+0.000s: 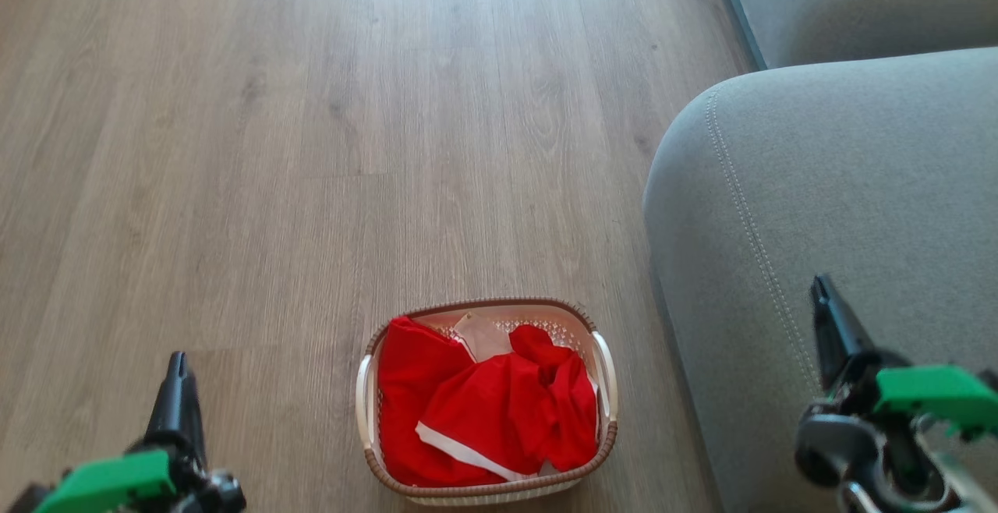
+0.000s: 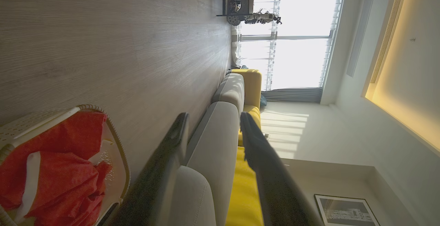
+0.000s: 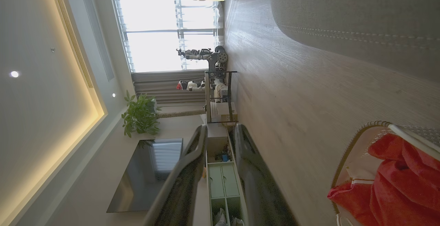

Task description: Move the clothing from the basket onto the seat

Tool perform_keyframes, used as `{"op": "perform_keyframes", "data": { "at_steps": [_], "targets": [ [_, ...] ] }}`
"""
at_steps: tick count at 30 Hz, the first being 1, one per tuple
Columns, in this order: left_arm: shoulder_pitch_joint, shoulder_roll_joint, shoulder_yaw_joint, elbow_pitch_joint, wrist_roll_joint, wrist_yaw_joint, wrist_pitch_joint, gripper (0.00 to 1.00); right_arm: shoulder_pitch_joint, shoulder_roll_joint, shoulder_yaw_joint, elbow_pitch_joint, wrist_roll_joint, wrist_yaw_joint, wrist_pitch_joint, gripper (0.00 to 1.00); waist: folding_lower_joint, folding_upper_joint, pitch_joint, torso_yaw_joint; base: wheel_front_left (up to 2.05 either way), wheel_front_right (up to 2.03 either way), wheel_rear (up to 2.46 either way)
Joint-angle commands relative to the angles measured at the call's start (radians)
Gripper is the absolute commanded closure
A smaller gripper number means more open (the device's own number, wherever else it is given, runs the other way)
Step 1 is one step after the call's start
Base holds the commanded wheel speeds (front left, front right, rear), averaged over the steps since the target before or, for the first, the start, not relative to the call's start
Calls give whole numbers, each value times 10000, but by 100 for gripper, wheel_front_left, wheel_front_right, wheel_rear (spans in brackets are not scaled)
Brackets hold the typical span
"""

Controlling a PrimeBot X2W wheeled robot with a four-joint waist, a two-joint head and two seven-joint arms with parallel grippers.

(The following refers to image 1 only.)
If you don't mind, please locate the grey fabric sofa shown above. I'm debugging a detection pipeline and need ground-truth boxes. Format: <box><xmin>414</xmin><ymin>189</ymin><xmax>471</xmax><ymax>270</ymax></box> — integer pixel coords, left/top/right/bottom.
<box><xmin>643</xmin><ymin>0</ymin><xmax>998</xmax><ymax>513</ymax></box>

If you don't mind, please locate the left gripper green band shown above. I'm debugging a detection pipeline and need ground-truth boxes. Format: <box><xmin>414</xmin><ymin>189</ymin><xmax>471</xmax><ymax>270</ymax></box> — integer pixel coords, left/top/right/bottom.
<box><xmin>33</xmin><ymin>352</ymin><xmax>211</xmax><ymax>513</ymax></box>

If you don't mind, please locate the red garment with white trim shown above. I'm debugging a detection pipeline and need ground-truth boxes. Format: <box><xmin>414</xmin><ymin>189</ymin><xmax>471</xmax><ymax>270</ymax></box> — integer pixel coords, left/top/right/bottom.
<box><xmin>377</xmin><ymin>316</ymin><xmax>600</xmax><ymax>489</ymax></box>

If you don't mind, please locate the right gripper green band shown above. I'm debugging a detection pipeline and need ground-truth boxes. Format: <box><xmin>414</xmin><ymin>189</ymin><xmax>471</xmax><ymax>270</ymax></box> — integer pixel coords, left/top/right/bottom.
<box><xmin>810</xmin><ymin>274</ymin><xmax>998</xmax><ymax>440</ymax></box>

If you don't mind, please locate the beige plastic laundry basket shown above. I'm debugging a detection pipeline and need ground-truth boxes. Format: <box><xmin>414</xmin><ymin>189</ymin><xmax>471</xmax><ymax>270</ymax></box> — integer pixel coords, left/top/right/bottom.
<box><xmin>356</xmin><ymin>297</ymin><xmax>619</xmax><ymax>507</ymax></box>

